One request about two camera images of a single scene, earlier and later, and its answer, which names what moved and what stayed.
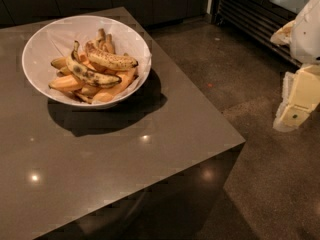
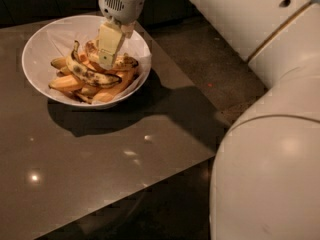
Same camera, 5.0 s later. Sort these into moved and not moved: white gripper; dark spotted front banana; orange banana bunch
Moved: white gripper
Not moved: orange banana bunch; dark spotted front banana
